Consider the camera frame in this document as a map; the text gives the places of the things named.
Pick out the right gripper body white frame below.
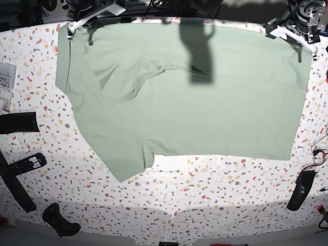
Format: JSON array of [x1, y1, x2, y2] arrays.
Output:
[[61, 0, 126, 40]]

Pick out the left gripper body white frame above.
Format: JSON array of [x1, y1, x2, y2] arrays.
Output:
[[265, 0, 325, 61]]

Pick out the green T-shirt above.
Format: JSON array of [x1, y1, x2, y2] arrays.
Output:
[[55, 23, 312, 182]]

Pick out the black cylinder sleeve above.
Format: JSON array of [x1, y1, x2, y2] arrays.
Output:
[[0, 112, 39, 134]]

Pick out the black TV remote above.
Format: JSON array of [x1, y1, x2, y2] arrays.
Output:
[[8, 153, 47, 176]]

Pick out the red connector plug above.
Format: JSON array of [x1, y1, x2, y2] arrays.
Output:
[[317, 205, 326, 214]]

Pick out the long black bar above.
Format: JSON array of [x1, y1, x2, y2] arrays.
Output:
[[1, 153, 36, 213]]

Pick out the red and black wires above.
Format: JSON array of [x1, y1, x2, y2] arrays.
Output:
[[299, 122, 328, 177]]

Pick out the black handle right side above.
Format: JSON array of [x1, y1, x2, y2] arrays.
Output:
[[287, 170, 317, 211]]

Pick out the black handle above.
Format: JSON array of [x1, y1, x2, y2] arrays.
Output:
[[287, 170, 317, 211], [42, 202, 81, 237]]

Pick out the black handle bottom left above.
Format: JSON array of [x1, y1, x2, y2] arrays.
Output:
[[42, 202, 81, 237]]

